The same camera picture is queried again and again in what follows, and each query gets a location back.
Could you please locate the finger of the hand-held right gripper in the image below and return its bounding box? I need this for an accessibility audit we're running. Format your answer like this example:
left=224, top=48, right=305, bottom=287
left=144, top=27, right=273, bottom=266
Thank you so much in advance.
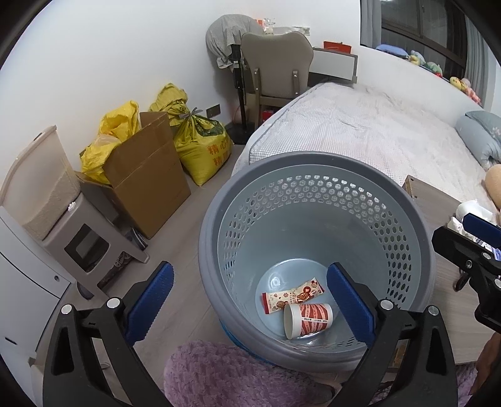
left=432, top=226, right=501, bottom=291
left=462, top=213, right=501, bottom=251

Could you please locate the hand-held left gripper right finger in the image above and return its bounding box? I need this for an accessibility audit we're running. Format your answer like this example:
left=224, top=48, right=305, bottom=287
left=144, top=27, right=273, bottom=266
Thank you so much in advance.
left=326, top=262, right=458, bottom=407

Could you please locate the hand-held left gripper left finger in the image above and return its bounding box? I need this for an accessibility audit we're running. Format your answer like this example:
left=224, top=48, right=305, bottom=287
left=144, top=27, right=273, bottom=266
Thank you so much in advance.
left=42, top=261, right=175, bottom=407

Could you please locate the white tissue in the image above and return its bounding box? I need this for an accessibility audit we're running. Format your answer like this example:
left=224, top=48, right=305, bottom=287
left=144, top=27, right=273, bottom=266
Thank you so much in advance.
left=447, top=201, right=494, bottom=245

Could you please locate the grey perforated plastic wastebasket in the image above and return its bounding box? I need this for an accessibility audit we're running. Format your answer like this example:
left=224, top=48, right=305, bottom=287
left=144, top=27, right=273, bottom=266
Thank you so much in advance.
left=198, top=152, right=437, bottom=372

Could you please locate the person's right forearm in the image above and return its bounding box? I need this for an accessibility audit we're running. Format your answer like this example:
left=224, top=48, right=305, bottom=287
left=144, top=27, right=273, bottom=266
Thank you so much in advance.
left=472, top=337, right=501, bottom=407

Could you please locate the red striped paper cup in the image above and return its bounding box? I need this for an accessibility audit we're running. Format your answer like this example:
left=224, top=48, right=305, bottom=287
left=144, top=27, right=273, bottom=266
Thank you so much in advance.
left=283, top=302, right=333, bottom=340

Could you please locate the wooden table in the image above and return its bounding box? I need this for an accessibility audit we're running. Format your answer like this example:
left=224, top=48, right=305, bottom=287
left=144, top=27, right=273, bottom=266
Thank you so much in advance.
left=402, top=175, right=501, bottom=364

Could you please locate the beige plush bear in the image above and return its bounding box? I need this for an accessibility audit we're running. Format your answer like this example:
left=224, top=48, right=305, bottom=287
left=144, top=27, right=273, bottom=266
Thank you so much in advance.
left=484, top=164, right=501, bottom=214

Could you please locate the dark patterned object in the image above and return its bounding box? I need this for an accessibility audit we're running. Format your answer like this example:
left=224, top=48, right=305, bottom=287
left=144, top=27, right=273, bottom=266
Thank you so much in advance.
left=97, top=229, right=148, bottom=288

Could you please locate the red and white snack wrapper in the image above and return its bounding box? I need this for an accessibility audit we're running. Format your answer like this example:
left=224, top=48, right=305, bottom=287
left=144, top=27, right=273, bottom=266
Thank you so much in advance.
left=261, top=277, right=325, bottom=315

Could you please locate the blue-grey duvet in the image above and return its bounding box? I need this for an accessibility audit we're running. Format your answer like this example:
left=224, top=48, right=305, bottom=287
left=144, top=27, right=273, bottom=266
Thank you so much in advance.
left=455, top=110, right=501, bottom=170

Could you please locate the purple fluffy cloth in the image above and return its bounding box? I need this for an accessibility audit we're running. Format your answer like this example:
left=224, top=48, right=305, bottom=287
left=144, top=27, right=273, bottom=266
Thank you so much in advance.
left=163, top=340, right=480, bottom=407

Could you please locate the beige plastic stool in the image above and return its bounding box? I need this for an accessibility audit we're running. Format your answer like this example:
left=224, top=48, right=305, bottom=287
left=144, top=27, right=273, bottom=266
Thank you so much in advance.
left=41, top=193, right=150, bottom=300

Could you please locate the brown cardboard box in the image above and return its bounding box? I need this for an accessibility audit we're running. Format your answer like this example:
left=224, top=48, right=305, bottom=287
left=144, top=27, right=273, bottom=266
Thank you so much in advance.
left=76, top=111, right=192, bottom=240

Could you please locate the white cabinet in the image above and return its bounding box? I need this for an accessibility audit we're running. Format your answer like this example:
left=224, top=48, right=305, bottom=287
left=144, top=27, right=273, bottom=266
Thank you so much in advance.
left=0, top=207, right=77, bottom=404

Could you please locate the pink plush toy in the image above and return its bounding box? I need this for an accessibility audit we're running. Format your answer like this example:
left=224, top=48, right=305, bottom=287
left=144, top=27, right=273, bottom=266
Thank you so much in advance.
left=461, top=78, right=482, bottom=104

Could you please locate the bed with white cover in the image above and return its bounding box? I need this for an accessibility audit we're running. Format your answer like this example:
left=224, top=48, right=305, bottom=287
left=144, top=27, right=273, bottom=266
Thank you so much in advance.
left=231, top=82, right=501, bottom=214

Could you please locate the translucent beige rice container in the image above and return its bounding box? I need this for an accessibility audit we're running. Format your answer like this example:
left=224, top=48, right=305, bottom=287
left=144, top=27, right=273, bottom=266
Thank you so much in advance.
left=0, top=125, right=81, bottom=240

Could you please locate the large printed yellow sack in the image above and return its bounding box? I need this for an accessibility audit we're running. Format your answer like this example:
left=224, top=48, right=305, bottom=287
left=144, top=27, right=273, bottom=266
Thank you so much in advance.
left=173, top=106, right=234, bottom=186

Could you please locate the grey sheer curtain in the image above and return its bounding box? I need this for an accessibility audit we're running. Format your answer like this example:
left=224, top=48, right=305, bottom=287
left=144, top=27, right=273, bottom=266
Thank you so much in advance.
left=464, top=12, right=492, bottom=104

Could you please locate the yellow plastic bag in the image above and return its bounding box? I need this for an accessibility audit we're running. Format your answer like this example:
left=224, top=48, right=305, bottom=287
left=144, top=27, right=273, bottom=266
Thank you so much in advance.
left=80, top=101, right=141, bottom=184

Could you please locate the tied yellow woven sack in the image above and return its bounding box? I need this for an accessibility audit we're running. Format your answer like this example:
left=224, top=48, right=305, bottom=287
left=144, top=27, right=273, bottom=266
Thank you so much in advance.
left=149, top=83, right=189, bottom=126

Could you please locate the dark window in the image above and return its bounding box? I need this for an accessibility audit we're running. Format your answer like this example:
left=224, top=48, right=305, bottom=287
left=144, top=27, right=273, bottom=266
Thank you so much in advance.
left=360, top=0, right=490, bottom=104

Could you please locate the white and grey desk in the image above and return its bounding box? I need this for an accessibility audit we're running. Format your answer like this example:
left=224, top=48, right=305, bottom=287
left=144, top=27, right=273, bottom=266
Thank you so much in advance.
left=307, top=47, right=359, bottom=85

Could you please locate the black fan stand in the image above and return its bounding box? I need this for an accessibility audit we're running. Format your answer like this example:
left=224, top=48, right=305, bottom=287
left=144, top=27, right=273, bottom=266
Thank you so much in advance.
left=225, top=44, right=259, bottom=143

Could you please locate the beige upholstered chair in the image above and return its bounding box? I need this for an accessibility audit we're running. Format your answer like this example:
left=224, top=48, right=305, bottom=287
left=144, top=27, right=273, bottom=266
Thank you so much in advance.
left=240, top=31, right=315, bottom=130

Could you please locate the grey cloth fan cover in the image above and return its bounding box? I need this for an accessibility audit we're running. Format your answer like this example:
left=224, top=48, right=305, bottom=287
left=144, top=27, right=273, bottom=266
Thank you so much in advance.
left=205, top=15, right=264, bottom=71

